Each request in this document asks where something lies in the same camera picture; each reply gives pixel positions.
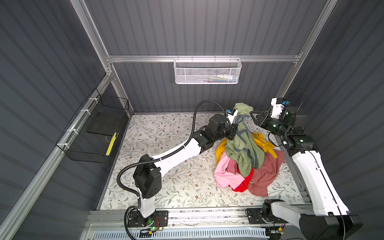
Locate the white wire mesh basket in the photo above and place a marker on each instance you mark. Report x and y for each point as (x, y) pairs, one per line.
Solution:
(190, 73)

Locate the markers in white basket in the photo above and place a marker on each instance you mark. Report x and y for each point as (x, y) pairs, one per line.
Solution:
(226, 79)

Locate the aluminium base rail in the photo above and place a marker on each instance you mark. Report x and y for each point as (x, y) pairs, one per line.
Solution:
(222, 223)

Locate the left aluminium side rail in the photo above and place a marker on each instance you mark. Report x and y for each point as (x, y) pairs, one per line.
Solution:
(23, 206)

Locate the yellow cloth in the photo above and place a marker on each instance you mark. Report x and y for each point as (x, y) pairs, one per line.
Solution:
(260, 141)

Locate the right aluminium frame post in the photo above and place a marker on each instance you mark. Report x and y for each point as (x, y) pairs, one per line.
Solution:
(319, 24)

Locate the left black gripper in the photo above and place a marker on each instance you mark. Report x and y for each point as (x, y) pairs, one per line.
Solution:
(230, 129)

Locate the yellow striped item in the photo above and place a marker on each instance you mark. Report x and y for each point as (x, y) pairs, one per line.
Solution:
(111, 144)

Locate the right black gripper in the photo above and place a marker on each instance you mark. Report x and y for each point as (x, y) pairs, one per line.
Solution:
(262, 117)

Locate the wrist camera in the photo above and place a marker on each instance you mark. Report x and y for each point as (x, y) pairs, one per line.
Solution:
(231, 114)
(278, 105)

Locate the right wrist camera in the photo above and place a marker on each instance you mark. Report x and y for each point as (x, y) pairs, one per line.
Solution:
(278, 105)

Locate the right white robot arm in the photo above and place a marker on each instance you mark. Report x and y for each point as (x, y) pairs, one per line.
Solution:
(329, 218)

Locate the red cloth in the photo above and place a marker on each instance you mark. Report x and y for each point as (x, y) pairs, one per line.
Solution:
(245, 183)

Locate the maroon cloth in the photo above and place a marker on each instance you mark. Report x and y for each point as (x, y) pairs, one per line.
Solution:
(266, 174)

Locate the olive green shirt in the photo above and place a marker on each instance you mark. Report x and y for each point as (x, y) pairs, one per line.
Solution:
(243, 148)

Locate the black wire basket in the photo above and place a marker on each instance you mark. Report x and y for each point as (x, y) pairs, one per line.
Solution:
(85, 147)

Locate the black flat pad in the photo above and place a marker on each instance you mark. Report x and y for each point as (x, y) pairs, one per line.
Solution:
(104, 124)

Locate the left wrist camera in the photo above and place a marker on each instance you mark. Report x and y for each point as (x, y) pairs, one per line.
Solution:
(231, 114)

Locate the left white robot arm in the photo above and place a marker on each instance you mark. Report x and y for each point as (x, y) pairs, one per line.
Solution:
(148, 175)

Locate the horizontal aluminium frame bar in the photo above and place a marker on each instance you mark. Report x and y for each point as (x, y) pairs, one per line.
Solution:
(215, 58)

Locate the aluminium corner frame post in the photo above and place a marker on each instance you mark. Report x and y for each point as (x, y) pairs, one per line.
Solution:
(90, 28)

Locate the pink grey-trimmed cloth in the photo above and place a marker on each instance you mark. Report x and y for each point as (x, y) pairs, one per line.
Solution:
(226, 173)

